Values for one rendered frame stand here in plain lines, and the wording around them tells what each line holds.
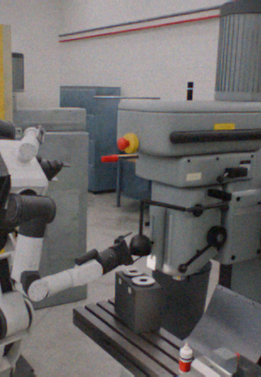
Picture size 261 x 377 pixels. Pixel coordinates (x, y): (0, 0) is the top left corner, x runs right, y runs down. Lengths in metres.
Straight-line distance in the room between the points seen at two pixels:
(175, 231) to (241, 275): 0.54
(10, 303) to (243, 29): 1.32
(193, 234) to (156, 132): 0.37
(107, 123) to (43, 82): 2.80
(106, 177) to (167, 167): 7.60
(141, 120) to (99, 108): 7.42
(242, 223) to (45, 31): 9.98
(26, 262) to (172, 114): 0.70
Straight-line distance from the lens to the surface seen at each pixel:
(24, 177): 1.71
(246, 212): 1.68
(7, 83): 3.11
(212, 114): 1.49
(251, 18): 1.69
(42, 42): 11.32
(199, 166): 1.48
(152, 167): 1.54
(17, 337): 2.08
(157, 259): 1.60
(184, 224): 1.54
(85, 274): 1.80
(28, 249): 1.65
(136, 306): 1.94
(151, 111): 1.39
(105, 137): 8.94
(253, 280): 1.98
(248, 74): 1.68
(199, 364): 1.63
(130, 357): 1.88
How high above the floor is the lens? 1.91
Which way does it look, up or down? 13 degrees down
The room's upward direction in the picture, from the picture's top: 1 degrees clockwise
